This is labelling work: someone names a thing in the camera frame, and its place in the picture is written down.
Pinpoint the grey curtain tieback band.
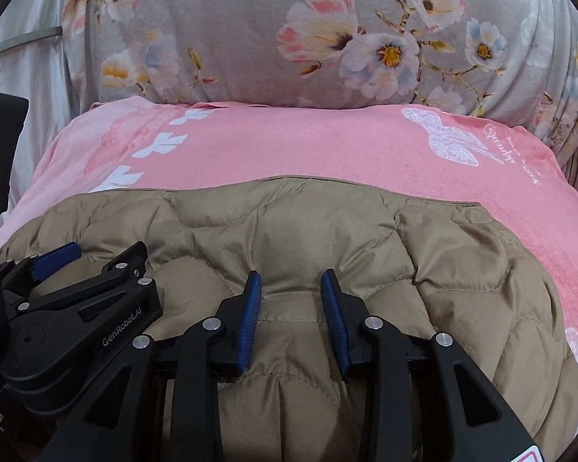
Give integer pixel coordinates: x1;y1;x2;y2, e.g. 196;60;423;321
0;26;63;56

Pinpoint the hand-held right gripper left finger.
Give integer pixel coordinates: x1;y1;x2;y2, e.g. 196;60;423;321
43;269;263;462

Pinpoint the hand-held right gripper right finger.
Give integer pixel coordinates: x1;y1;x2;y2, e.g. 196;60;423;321
320;268;540;462

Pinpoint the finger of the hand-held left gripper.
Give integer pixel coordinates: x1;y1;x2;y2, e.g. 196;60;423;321
0;242;84;301
15;241;165;348

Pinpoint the grey floral blanket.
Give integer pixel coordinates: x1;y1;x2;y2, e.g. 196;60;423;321
60;0;578;188

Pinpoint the tan quilted jacket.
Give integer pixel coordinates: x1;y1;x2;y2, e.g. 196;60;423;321
0;176;578;462

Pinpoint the white satin curtain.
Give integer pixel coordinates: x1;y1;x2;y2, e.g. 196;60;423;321
0;0;92;213

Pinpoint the pink printed blanket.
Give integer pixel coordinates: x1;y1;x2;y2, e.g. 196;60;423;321
0;96;578;381

